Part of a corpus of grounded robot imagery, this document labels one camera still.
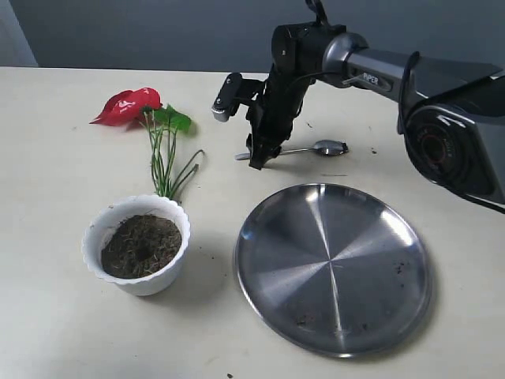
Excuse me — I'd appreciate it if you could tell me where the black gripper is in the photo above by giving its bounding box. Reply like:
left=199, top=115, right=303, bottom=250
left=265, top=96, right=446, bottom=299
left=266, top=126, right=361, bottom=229
left=245, top=65, right=315, bottom=170

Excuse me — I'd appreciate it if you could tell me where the metal spoon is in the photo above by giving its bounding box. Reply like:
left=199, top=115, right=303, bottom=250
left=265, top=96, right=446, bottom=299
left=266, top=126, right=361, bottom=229
left=234, top=140, right=349, bottom=161

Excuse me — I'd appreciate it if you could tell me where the red artificial anthurium plant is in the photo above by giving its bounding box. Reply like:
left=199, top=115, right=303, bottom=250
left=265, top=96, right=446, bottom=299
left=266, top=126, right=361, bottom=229
left=90, top=87, right=204, bottom=201

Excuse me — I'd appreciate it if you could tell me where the white scalloped flower pot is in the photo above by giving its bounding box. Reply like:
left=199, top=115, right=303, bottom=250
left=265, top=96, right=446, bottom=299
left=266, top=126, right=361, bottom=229
left=81, top=195, right=190, bottom=296

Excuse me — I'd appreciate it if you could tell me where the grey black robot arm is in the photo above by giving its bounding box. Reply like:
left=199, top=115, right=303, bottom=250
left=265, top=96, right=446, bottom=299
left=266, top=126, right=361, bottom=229
left=247, top=1, right=504, bottom=212

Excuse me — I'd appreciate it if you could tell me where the round steel plate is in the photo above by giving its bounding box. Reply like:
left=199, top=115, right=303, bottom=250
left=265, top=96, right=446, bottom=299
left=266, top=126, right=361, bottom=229
left=234, top=183, right=435, bottom=358

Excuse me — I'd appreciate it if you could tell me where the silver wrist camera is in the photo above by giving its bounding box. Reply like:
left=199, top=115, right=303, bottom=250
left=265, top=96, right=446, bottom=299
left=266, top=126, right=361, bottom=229
left=211, top=73, right=242, bottom=122

